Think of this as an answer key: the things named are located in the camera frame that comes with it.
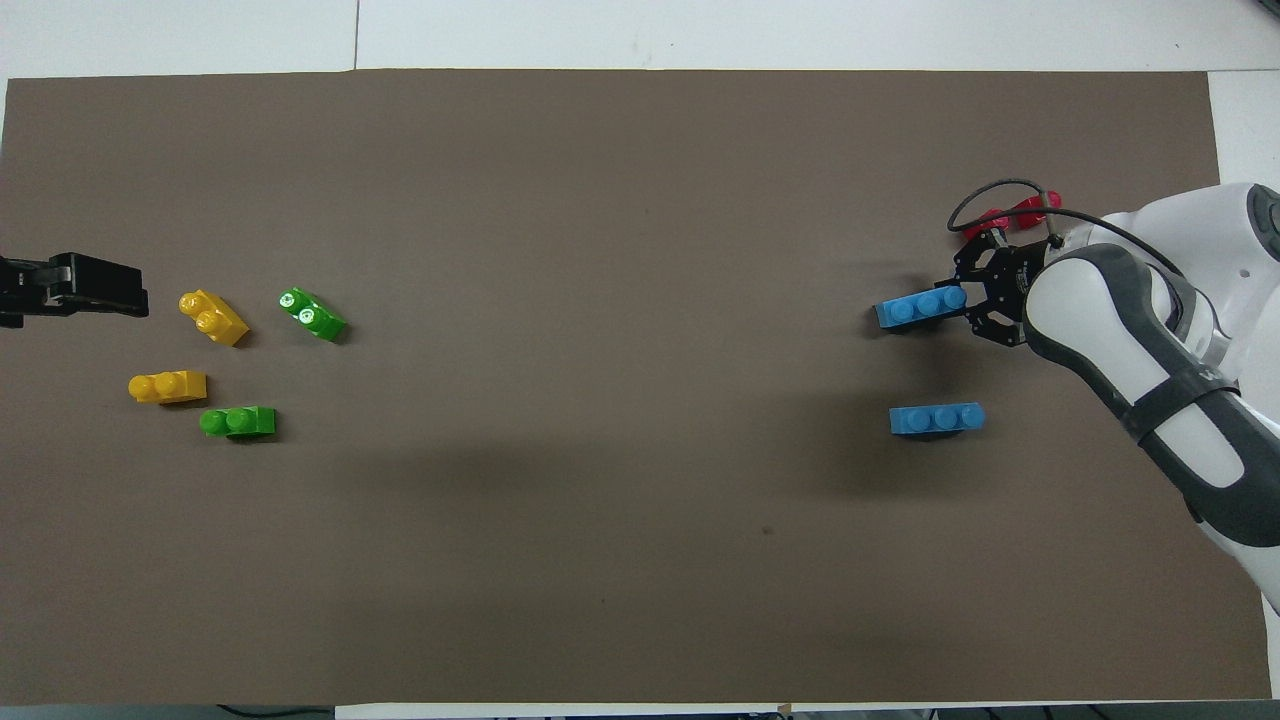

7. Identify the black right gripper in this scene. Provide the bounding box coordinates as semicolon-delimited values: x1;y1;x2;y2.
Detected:
950;228;1046;349

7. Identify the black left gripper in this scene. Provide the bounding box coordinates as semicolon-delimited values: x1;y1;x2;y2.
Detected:
0;253;149;328

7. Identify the blue three-stud toy block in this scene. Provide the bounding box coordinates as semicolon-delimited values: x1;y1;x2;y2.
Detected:
889;402;987;437
874;285;968;331

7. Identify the green two-stud toy block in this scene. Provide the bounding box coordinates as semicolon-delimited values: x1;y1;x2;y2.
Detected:
278;287;347;343
199;405;277;439

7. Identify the yellow two-stud toy block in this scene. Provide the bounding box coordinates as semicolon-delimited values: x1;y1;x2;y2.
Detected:
128;370;208;405
178;289;250;348

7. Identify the brown table mat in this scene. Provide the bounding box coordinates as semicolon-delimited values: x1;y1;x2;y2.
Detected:
0;68;1273;706

